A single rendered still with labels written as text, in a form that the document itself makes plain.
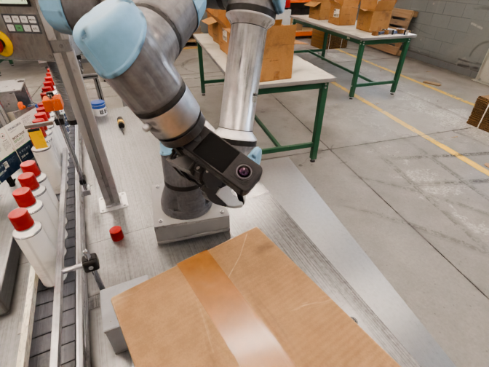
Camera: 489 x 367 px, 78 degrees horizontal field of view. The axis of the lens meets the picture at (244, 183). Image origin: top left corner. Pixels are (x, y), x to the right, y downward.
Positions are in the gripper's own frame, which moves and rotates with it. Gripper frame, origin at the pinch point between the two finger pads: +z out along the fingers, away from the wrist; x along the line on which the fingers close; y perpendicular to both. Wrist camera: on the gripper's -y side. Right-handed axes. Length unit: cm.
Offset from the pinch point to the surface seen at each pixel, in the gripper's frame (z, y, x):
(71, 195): 10, 65, 19
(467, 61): 349, 59, -504
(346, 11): 191, 196, -389
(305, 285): -1.5, -18.1, 7.2
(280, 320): -4.3, -18.6, 13.0
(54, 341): -2.1, 13.3, 36.9
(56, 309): -1.5, 19.1, 34.4
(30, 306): 0.5, 28.5, 39.1
